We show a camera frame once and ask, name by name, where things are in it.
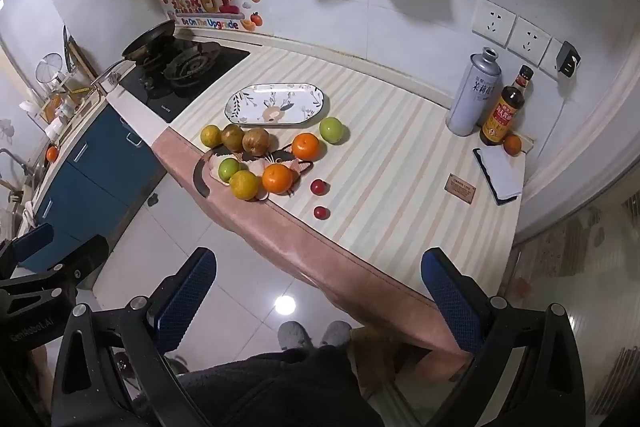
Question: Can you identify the black gas stove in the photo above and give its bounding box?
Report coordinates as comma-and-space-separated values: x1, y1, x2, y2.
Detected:
119, 36, 251, 124

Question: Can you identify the metal strainer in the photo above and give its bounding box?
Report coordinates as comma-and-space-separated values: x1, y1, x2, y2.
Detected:
35, 53, 66, 86

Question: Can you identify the small brown card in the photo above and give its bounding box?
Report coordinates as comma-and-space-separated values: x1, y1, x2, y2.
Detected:
445, 178, 477, 202

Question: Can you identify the red apple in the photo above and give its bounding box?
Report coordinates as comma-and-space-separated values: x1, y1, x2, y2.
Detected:
242, 129, 271, 156

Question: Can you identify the metal faucet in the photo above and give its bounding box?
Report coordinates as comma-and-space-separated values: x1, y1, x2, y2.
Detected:
0, 148, 28, 180

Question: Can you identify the white wall socket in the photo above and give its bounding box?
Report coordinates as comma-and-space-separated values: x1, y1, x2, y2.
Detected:
471, 0, 517, 46
507, 17, 552, 66
542, 38, 581, 80

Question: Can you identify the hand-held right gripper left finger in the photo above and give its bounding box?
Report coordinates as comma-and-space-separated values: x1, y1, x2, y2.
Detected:
50, 247, 218, 427

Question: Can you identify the black frying pan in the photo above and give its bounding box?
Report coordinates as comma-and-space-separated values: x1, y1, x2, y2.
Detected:
121, 20, 178, 60

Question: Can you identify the grey metal canister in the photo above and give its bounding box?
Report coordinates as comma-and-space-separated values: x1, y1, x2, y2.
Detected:
446, 47, 501, 138

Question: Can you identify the floral oval plate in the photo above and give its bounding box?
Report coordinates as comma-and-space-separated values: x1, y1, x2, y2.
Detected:
224, 83, 330, 128

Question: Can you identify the large green apple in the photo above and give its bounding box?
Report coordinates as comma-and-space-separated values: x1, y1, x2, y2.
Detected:
319, 117, 343, 142

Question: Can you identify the blue kitchen cabinet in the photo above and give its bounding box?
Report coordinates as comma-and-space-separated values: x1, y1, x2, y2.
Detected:
17, 107, 168, 273

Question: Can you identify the grey slipper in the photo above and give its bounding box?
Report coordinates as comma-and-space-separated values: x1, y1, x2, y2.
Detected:
277, 321, 315, 350
320, 321, 352, 348

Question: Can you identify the cat-shaped mat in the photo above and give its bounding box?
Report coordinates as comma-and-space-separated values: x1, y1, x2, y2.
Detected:
192, 142, 316, 204

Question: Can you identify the black charger plug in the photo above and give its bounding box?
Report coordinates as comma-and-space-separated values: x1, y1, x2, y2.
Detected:
556, 41, 582, 78

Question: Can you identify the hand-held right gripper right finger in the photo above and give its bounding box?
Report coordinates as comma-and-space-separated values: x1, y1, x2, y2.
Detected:
420, 248, 586, 427

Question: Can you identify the person's dark fleece clothing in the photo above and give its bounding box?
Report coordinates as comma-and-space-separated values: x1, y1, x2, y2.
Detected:
175, 344, 386, 427

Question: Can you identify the white notebook black cover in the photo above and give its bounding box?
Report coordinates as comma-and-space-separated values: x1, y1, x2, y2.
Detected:
472, 147, 524, 206

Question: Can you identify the dark sauce bottle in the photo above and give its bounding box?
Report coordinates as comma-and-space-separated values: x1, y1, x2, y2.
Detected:
479, 65, 535, 146

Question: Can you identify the brown apple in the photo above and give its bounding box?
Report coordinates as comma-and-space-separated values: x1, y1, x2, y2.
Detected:
221, 124, 246, 152

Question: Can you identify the yellow citrus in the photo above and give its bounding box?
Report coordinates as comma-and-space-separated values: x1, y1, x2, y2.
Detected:
229, 170, 260, 201

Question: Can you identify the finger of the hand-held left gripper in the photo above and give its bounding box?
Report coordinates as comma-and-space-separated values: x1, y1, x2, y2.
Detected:
50, 235, 110, 292
10, 223, 55, 260

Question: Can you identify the colourful wall sticker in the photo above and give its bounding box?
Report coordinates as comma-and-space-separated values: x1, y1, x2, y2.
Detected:
159, 0, 264, 32

